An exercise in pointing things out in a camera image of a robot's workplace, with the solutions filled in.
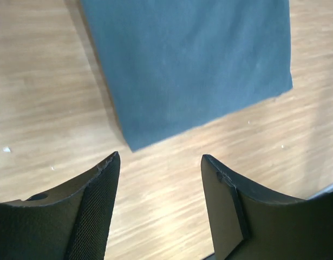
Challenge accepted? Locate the grey-blue t shirt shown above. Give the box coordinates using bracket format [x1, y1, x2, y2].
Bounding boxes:
[82, 0, 292, 151]

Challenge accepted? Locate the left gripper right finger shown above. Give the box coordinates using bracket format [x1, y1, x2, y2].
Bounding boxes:
[201, 154, 333, 259]

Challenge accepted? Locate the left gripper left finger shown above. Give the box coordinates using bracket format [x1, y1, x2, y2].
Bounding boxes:
[0, 152, 120, 259]

